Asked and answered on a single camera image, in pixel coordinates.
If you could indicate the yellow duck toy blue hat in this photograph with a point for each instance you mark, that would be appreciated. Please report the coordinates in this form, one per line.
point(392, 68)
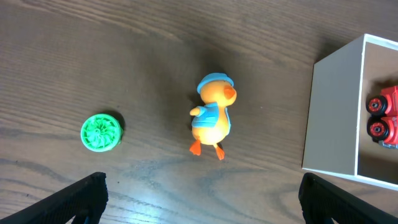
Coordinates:
point(211, 122)

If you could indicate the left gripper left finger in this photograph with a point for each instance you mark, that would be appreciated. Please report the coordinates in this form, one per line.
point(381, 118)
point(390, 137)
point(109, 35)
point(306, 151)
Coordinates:
point(82, 202)

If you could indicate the green ridged disc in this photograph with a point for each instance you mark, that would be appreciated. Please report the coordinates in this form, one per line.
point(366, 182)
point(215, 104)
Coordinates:
point(101, 133)

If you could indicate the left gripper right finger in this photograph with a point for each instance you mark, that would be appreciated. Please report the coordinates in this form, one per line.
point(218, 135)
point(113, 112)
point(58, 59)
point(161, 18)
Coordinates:
point(323, 202)

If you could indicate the red toy fire truck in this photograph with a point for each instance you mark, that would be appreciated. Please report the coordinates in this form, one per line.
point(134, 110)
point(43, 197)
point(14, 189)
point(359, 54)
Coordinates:
point(382, 124)

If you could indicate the white cardboard box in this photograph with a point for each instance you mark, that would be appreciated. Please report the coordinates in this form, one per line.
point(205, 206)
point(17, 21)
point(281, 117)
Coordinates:
point(337, 142)

